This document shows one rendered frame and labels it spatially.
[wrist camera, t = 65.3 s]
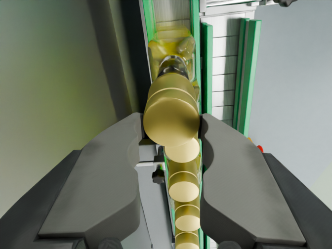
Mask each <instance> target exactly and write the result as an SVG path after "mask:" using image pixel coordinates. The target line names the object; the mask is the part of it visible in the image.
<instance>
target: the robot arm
mask: <svg viewBox="0 0 332 249"><path fill-rule="evenodd" d="M142 138H144V127H143V113H142V114H141V113H133V114H131V115H129V116H128V117H126V118H124V119H122V120H121V121H119V122H117V123H116V124H114V125H112V126H110V127H109V128H107V129H105V130H104V131H102V132H101V133H99V134H98V135H97V136H95V137H94V138H93V139H92V140H90V141H89V142H88V143H87V144H86V145H85V146H84V147H83V148H82V149H81V150H73V151H72V152H71V153H70V154H69V155H67V156H66V157H65V158H64V159H63V160H62V161H61V162H60V163H59V164H57V165H56V166H55V167H54V168H53V169H52V170H51V171H50V172H49V173H47V174H46V175H45V176H44V177H43V178H42V179H41V180H40V181H39V182H38V183H36V184H35V185H34V186H33V187H32V188H31V189H30V190H29V191H28V192H26V193H25V194H24V195H23V196H22V197H21V198H20V199H19V200H18V201H17V202H16V203H15V204H14V205H13V206H12V207H11V208H10V209H9V210H8V211H7V212H6V213H5V214H4V215H3V216H2V217H1V219H0V249H123V247H122V244H121V241H122V240H124V239H125V238H127V237H128V236H129V235H131V234H132V233H133V232H135V231H136V230H137V228H138V227H139V225H140V204H141V202H140V192H139V182H138V173H137V171H136V170H135V169H134V168H135V166H136V165H137V164H138V163H139V161H140V155H139V144H138V143H139V142H140V141H141V139H142ZM198 139H201V141H202V142H203V144H204V147H203V156H202V163H203V164H204V165H205V167H206V168H207V170H206V171H205V172H204V175H203V183H202V191H201V200H200V227H201V229H202V231H203V232H204V233H205V234H206V235H208V236H209V237H210V238H211V239H213V240H214V241H215V242H216V243H218V244H219V246H218V248H217V249H332V211H331V210H330V209H329V208H328V207H327V206H326V205H325V204H324V203H323V202H322V201H321V200H320V199H319V198H318V197H317V196H316V195H315V194H314V193H313V192H312V191H311V190H309V189H308V188H307V187H306V186H305V185H304V184H303V183H302V182H301V181H300V180H299V179H298V178H297V177H296V176H295V175H293V174H292V173H291V172H290V171H289V170H288V169H287V168H286V167H285V166H284V165H283V164H282V163H281V162H280V161H279V160H277V159H276V158H275V157H274V156H273V155H272V154H271V153H263V152H262V151H261V150H260V149H259V148H258V147H257V146H256V145H255V144H253V143H252V142H251V141H250V140H249V139H248V138H246V137H245V136H244V135H243V134H241V133H240V132H238V131H237V130H235V129H234V128H232V127H230V126H229V125H227V124H225V123H224V122H222V121H221V120H219V119H217V118H216V117H214V116H212V115H211V114H208V113H204V114H200V127H199V130H198Z"/></svg>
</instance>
